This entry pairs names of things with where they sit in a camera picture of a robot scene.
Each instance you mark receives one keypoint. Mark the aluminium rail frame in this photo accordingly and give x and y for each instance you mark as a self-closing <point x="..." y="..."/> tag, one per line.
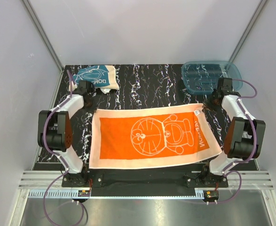
<point x="251" y="180"/>

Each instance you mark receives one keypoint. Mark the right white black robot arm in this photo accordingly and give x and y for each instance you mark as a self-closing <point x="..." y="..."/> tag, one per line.
<point x="244" y="138"/>

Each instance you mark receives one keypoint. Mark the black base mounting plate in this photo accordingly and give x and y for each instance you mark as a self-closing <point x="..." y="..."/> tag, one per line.
<point x="165" y="182"/>

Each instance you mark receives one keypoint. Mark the teal Doraemon towel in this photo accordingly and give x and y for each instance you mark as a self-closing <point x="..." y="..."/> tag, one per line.
<point x="103" y="77"/>

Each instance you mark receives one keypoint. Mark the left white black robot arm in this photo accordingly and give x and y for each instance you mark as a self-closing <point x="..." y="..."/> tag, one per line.
<point x="55" y="130"/>

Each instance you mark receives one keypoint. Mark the orange Doraemon towel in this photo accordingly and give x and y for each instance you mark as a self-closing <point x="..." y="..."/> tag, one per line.
<point x="151" y="138"/>

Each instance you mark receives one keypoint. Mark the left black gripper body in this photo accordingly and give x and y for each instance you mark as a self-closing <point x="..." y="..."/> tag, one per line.
<point x="88" y="105"/>

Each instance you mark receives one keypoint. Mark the blue transparent plastic tray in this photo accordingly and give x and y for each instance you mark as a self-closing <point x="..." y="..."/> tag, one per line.
<point x="201" y="77"/>

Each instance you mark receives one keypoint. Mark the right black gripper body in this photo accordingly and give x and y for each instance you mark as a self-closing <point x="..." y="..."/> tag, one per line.
<point x="210" y="101"/>

